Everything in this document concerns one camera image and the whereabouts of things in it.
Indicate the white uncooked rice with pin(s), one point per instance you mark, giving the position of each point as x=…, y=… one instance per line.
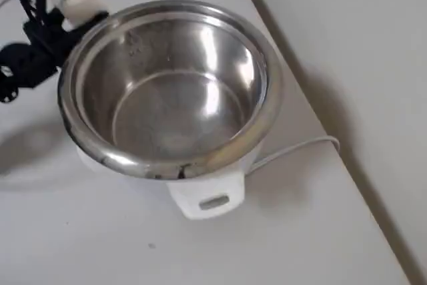
x=80, y=8

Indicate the white electric rice cooker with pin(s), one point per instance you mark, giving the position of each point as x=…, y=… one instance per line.
x=207, y=195

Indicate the stainless steel inner pot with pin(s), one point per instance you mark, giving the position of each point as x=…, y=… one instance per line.
x=166, y=98

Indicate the black camera board with mount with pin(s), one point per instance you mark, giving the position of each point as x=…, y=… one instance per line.
x=26, y=64

